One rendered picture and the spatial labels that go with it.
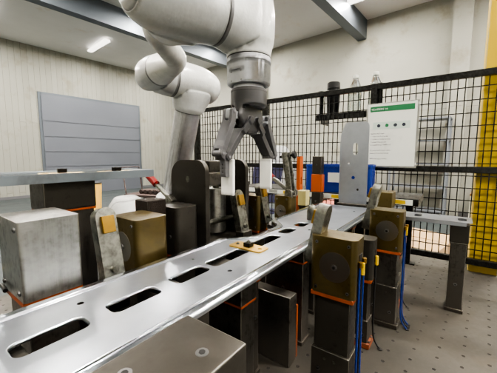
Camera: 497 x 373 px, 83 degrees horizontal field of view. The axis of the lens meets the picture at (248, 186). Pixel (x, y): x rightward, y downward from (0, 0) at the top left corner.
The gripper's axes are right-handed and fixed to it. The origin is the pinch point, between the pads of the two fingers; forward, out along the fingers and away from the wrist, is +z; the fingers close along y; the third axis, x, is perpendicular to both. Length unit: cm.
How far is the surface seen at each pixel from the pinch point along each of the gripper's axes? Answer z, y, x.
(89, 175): -2.3, 20.5, -26.6
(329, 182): 6, -82, -12
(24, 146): -34, -227, -957
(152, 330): 13.8, 30.0, 8.1
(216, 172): -2.3, -7.0, -15.7
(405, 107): -29, -101, 16
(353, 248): 10.2, -3.3, 21.5
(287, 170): -1.2, -44.8, -14.8
